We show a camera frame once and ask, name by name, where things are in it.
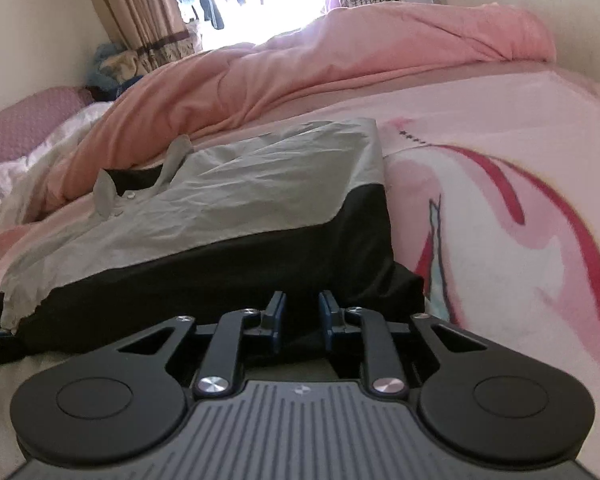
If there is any grey and black jacket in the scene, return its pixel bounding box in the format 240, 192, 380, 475
0, 118, 424, 354

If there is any blue clothes pile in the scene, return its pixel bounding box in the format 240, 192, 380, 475
85, 44, 148, 102

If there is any pink cartoon bed sheet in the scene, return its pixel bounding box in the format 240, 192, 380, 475
0, 58, 600, 461

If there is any white floral blanket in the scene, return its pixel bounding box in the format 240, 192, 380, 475
0, 102, 112, 234

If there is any salmon pink duvet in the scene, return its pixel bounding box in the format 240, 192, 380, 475
42, 2, 556, 212

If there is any purple dotted pillow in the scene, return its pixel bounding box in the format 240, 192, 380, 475
0, 87, 94, 163

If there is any striped beige left curtain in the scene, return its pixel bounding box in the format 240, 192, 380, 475
91, 0, 200, 72

